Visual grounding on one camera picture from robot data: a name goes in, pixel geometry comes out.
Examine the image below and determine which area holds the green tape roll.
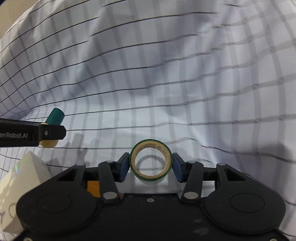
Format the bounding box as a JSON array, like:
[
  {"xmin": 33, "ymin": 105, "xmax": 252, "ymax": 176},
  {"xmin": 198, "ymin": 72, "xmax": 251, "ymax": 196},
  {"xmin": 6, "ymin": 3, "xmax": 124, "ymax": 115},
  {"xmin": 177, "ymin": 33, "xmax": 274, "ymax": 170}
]
[{"xmin": 129, "ymin": 139, "xmax": 173, "ymax": 182}]

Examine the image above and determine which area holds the brown leather wallet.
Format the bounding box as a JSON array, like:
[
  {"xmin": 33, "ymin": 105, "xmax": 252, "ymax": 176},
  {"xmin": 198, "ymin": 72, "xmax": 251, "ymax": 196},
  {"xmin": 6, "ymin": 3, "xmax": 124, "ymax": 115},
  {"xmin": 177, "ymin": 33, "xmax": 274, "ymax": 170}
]
[{"xmin": 87, "ymin": 181, "xmax": 101, "ymax": 198}]

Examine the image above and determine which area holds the white vivo phone box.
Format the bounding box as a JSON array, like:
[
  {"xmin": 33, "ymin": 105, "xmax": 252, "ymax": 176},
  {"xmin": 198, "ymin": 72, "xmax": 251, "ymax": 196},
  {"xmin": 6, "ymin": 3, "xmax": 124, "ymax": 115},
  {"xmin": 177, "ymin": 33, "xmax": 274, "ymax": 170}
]
[{"xmin": 1, "ymin": 151, "xmax": 52, "ymax": 234}]

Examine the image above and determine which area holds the lavender checked cloth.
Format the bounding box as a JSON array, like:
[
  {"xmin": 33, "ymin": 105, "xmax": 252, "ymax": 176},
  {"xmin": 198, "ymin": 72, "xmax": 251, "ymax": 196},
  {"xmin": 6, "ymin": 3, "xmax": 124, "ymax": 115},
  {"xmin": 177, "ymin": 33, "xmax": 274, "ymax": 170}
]
[{"xmin": 1, "ymin": 1, "xmax": 295, "ymax": 239}]

